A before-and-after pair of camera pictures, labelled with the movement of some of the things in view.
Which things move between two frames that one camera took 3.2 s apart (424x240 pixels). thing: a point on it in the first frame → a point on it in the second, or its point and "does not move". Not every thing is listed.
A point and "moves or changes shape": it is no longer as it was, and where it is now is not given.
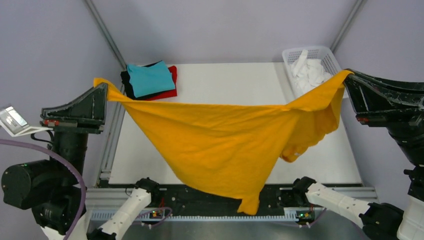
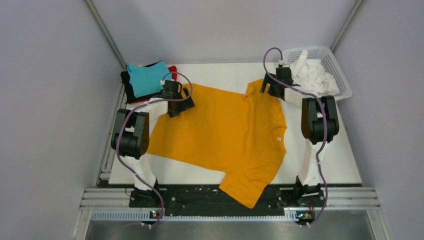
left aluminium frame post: x=96 y=15 does not move
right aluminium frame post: x=357 y=6 does not move
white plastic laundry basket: x=307 y=68 → x=326 y=56
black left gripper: x=87 y=112 → x=186 y=104
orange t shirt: x=231 y=149 moves or changes shape
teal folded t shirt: x=154 y=79 does not move
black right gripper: x=379 y=102 → x=268 y=79
